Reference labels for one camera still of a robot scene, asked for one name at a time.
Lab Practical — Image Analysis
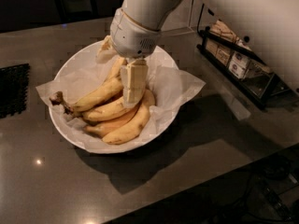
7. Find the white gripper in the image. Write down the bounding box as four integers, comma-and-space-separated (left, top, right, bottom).
95, 8, 160, 107

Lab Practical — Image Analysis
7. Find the yellow banana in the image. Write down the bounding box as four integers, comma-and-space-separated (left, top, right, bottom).
82, 97, 132, 121
102, 90, 155, 145
106, 57, 127, 80
50, 76, 123, 114

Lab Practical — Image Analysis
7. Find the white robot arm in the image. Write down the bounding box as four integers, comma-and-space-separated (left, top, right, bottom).
109, 0, 299, 91

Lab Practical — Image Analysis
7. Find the white bowl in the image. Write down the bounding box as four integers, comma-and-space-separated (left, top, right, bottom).
49, 40, 181, 155

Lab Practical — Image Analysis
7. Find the lower orange-yellow banana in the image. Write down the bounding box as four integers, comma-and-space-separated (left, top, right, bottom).
83, 105, 139, 138

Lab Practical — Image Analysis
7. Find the white paper liner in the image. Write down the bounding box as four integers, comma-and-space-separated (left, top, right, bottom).
36, 44, 206, 152

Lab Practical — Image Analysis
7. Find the clear acrylic sign holder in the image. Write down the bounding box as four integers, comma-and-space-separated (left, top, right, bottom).
162, 0, 194, 36

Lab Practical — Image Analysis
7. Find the black chair back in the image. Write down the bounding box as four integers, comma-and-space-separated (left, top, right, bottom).
54, 0, 98, 23

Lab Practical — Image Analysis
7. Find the black rubber mat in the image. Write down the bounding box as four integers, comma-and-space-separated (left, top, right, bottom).
0, 63, 30, 119

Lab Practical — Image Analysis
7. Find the black condiment organizer rack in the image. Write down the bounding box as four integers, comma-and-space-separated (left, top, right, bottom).
197, 6, 297, 109

